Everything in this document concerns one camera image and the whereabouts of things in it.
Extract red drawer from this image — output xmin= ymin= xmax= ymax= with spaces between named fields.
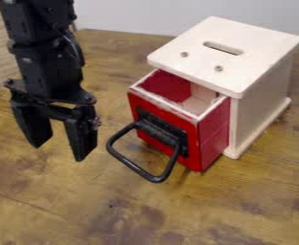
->
xmin=128 ymin=70 xmax=230 ymax=172

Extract white wooden box cabinet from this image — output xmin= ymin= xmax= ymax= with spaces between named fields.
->
xmin=147 ymin=16 xmax=299 ymax=159

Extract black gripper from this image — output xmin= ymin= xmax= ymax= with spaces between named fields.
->
xmin=5 ymin=32 xmax=100 ymax=148

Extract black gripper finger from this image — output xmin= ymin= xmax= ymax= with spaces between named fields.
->
xmin=64 ymin=119 xmax=99 ymax=162

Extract black metal drawer handle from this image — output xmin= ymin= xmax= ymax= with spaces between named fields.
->
xmin=104 ymin=107 xmax=191 ymax=185

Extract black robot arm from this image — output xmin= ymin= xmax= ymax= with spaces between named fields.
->
xmin=0 ymin=0 xmax=99 ymax=162

